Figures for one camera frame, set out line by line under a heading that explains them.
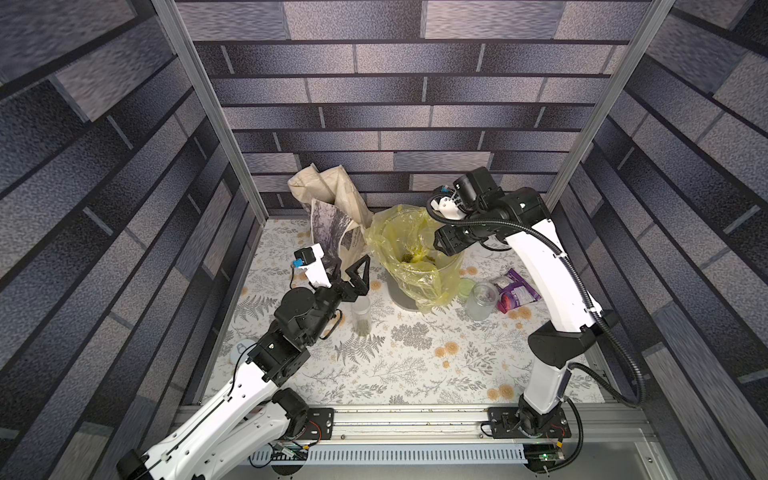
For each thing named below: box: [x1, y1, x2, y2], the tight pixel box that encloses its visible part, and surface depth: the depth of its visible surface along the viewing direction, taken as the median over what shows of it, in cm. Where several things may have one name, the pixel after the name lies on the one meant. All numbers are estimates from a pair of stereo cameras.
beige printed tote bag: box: [288, 164, 374, 272], surface depth 100 cm
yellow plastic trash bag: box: [364, 204, 465, 313], surface depth 78 cm
